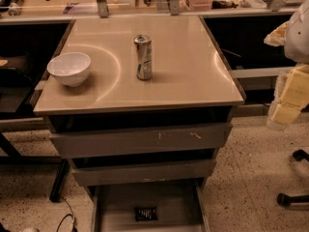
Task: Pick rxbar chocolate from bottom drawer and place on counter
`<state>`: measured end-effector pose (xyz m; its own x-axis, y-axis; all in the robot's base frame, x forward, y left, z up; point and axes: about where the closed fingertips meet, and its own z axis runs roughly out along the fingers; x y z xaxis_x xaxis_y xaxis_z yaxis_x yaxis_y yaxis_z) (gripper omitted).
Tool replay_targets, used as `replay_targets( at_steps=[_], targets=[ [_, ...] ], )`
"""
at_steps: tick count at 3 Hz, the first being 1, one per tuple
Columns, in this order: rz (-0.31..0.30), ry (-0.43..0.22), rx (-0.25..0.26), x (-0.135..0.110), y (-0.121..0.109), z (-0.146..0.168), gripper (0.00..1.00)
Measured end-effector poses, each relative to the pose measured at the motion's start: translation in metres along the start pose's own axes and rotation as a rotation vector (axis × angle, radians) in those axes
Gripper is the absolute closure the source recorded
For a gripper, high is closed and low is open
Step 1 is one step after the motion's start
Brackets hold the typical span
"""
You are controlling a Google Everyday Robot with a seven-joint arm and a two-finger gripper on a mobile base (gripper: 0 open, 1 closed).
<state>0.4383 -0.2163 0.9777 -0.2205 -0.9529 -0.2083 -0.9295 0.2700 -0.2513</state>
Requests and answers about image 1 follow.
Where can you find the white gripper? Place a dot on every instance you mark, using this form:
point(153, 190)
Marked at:
point(297, 38)

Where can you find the black rxbar chocolate wrapper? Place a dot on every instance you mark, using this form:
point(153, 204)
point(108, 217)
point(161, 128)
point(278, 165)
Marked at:
point(145, 213)

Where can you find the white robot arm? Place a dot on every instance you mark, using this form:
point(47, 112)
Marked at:
point(296, 45)

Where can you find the grey drawer cabinet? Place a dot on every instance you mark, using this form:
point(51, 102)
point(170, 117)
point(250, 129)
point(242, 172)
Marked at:
point(190, 84)

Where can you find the grey open bottom drawer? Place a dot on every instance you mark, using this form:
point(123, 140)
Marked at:
point(172, 206)

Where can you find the grey top drawer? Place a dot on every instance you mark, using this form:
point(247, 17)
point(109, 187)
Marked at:
point(103, 143)

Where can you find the grey middle drawer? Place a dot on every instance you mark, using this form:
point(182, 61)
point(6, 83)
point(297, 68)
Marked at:
point(143, 173)

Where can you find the black chair base leg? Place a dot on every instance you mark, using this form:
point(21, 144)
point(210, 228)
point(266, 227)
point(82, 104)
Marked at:
point(294, 199)

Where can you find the silver energy drink can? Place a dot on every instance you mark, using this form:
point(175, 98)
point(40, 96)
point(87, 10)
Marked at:
point(143, 44)

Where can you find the white ceramic bowl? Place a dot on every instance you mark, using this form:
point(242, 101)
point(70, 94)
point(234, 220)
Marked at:
point(71, 68)

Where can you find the black table leg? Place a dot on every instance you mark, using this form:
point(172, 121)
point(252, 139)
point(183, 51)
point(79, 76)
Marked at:
point(59, 180)

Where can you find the grey metal post left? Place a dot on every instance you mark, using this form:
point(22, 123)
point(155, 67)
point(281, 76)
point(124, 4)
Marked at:
point(102, 8)

